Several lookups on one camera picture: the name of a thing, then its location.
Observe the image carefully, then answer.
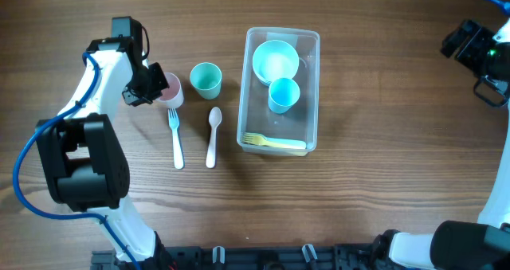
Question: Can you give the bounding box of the pink plastic cup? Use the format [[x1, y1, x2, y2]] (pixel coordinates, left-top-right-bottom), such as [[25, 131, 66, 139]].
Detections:
[[157, 72, 184, 109]]

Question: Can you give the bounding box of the light blue fork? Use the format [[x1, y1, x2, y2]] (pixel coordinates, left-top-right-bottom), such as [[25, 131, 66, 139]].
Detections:
[[168, 108, 184, 170], [267, 137, 307, 149]]

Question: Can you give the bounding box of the green plastic cup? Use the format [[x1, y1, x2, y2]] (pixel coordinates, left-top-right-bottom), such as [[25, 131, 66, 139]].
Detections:
[[190, 62, 222, 100]]

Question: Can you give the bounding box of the white plastic spoon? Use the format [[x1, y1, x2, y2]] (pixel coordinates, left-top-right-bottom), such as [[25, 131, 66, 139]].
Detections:
[[206, 107, 222, 169]]

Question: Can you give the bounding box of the yellow plastic fork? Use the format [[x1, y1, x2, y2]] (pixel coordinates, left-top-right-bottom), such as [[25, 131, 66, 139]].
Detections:
[[241, 133, 295, 149]]

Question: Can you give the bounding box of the teal plastic bowl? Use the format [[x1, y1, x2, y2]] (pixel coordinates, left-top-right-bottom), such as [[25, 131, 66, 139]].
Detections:
[[252, 40, 300, 86]]

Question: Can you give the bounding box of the clear plastic container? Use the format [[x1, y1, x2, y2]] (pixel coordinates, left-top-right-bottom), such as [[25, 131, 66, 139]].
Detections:
[[237, 27, 320, 156]]

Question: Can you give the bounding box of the blue plastic cup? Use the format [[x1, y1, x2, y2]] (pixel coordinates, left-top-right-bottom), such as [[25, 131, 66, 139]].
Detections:
[[268, 78, 300, 114]]

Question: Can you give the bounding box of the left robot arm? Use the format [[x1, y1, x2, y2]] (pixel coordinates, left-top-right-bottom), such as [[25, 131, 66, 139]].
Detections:
[[28, 16, 177, 269]]

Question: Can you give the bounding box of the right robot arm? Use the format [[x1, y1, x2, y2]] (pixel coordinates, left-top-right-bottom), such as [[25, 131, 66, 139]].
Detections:
[[369, 20, 509, 269]]

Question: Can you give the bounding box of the left blue cable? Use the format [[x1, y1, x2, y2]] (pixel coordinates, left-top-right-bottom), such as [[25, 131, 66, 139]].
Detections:
[[11, 51, 143, 270]]

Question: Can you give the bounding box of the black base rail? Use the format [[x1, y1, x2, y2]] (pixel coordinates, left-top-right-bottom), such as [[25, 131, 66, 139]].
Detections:
[[89, 244, 383, 270]]

